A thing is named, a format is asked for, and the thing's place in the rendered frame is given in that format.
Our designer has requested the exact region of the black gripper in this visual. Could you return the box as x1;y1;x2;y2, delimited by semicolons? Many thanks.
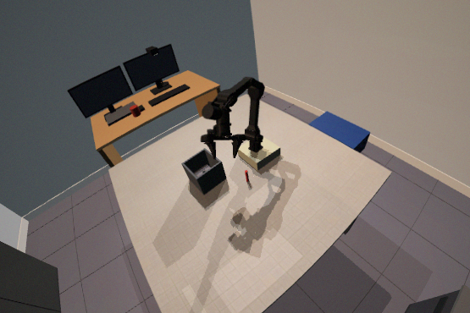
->
200;120;246;160

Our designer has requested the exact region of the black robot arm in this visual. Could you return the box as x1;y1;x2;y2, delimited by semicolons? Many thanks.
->
202;77;265;153

